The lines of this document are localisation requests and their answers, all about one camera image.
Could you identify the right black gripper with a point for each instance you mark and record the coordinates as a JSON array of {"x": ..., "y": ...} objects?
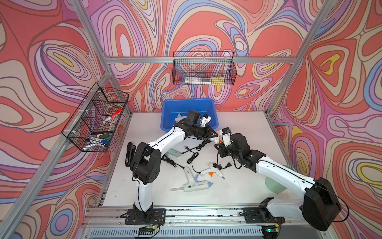
[{"x": 221, "y": 150}]

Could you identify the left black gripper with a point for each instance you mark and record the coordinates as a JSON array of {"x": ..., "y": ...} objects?
[{"x": 207, "y": 132}]

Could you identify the white orange glue gun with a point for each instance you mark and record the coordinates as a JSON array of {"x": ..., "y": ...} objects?
[
  {"x": 212, "y": 170},
  {"x": 217, "y": 139}
]

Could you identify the small mint glue gun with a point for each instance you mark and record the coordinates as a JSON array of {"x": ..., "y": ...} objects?
[{"x": 179, "y": 118}]

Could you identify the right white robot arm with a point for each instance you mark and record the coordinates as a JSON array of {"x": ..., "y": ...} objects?
[{"x": 317, "y": 202}]

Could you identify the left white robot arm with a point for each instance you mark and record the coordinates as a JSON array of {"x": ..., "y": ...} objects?
[{"x": 145, "y": 165}]

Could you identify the large mint glue gun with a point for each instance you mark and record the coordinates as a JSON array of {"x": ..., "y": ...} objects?
[{"x": 172, "y": 152}]

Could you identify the blue plastic storage box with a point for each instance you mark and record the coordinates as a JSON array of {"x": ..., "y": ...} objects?
[{"x": 172, "y": 108}]

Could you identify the large white blue glue gun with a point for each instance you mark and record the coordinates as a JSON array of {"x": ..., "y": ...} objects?
[{"x": 192, "y": 185}]

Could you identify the clear box in basket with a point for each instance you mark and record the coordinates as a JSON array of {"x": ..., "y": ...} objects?
[{"x": 197, "y": 81}]

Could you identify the yellow block in basket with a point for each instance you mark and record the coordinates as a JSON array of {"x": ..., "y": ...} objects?
[{"x": 217, "y": 81}]

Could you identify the green plastic cup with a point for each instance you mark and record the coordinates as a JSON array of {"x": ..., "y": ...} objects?
[{"x": 276, "y": 182}]

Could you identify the red marker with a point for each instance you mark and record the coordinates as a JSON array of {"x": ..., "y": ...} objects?
[{"x": 114, "y": 115}]

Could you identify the blue marker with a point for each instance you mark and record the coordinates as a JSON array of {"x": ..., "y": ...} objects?
[{"x": 98, "y": 140}]

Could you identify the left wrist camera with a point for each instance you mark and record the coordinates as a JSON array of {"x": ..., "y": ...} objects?
[{"x": 205, "y": 119}]

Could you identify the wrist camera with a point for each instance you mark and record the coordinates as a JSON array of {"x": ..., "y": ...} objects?
[
  {"x": 226, "y": 134},
  {"x": 205, "y": 119}
]

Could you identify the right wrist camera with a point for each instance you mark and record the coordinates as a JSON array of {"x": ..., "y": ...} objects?
[{"x": 226, "y": 134}]

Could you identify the black wire basket rear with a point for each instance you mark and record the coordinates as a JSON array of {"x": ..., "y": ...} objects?
[{"x": 205, "y": 64}]

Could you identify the black wire basket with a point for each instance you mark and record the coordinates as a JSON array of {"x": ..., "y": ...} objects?
[
  {"x": 99, "y": 103},
  {"x": 205, "y": 64}
]

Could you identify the black wire basket left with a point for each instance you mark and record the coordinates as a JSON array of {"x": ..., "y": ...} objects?
[{"x": 99, "y": 103}]

